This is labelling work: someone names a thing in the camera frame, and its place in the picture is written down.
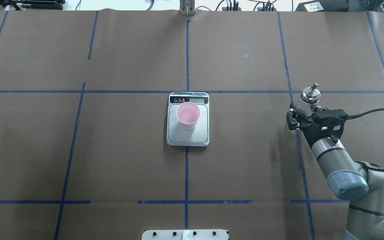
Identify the aluminium frame post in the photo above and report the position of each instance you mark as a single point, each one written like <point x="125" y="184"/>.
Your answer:
<point x="187" y="7"/>

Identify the pink plastic cup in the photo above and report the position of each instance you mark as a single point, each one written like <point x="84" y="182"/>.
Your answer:
<point x="188" y="114"/>

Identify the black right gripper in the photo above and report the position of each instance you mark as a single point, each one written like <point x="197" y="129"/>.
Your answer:
<point x="307" y="131"/>

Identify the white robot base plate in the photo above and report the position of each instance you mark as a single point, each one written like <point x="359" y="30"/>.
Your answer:
<point x="186" y="234"/>

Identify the clear glass sauce bottle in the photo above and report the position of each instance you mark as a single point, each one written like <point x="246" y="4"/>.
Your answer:
<point x="308" y="100"/>

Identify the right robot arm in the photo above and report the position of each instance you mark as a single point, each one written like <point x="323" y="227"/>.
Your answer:
<point x="359" y="182"/>

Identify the silver digital kitchen scale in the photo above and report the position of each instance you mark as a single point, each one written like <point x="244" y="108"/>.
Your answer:
<point x="175" y="134"/>

